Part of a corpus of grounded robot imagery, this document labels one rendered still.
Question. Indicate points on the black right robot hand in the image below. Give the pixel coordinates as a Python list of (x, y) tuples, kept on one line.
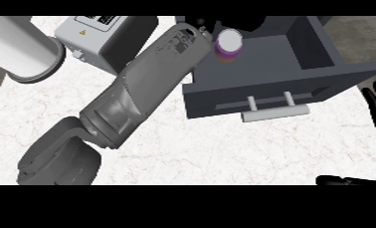
[(342, 181)]

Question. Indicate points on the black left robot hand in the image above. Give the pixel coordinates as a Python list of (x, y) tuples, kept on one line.
[(246, 23)]

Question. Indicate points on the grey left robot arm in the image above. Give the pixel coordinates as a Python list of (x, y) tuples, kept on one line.
[(146, 72)]

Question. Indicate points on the purple can with white lid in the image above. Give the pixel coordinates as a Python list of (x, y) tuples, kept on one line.
[(228, 48)]

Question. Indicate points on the dark grey open drawer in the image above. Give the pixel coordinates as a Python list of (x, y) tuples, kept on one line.
[(267, 62)]

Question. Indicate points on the dark grey drawer front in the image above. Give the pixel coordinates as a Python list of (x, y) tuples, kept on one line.
[(205, 101)]

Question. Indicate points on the pale grey box appliance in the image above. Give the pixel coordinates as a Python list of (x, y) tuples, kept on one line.
[(90, 41)]

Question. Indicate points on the white round container grey rim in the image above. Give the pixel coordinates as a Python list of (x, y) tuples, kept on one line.
[(23, 47)]

